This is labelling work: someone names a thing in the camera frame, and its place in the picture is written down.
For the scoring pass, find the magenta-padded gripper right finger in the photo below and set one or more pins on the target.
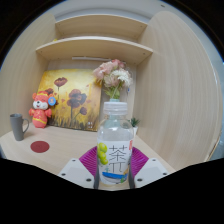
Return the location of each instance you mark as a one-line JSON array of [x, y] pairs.
[[150, 171]]

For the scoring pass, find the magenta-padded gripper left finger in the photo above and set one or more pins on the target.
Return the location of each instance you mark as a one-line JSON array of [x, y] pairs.
[[75, 173]]

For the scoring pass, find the clear plastic drink bottle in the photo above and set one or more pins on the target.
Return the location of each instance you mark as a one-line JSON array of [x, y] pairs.
[[115, 133]]

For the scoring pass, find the flat round red coaster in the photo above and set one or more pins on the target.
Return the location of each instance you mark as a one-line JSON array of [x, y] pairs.
[[40, 146]]

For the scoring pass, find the small potted succulent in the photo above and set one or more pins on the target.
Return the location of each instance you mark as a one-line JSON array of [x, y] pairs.
[[134, 124]]

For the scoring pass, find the red plush mouse toy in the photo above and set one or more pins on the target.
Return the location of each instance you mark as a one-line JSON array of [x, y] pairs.
[[40, 111]]

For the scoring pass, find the grey textured mug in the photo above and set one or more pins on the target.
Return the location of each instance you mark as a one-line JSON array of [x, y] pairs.
[[17, 126]]

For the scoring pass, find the yellow poppy flower painting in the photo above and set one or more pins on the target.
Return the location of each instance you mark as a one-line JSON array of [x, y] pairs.
[[71, 85]]

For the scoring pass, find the pink and white flower bouquet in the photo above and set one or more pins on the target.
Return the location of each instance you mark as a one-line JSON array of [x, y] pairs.
[[111, 75]]

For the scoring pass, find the white light bar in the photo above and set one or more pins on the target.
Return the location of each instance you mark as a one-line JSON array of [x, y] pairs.
[[90, 58]]

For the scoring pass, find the light wood shelf unit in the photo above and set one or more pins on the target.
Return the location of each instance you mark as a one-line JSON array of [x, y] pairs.
[[95, 46]]

